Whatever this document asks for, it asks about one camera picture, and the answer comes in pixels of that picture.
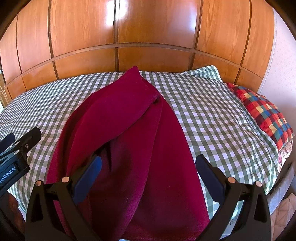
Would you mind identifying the dark red garment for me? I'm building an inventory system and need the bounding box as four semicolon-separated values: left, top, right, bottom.
46;67;209;240

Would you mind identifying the person's left hand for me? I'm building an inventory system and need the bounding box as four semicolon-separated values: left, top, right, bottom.
1;192;25;234

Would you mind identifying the pink quilted blanket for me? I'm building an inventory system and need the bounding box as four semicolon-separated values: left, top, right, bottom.
270;193;295;240

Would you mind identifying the floral bed sheet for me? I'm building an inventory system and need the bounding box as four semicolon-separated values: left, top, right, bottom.
278;139;293;169

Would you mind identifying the green checked bedspread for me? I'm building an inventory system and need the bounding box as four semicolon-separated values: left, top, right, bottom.
1;66;279;205

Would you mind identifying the glossy wooden wardrobe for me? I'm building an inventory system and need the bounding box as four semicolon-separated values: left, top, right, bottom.
1;1;275;104

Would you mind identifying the multicolour plaid pillow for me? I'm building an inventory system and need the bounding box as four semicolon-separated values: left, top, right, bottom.
227;83;295;150

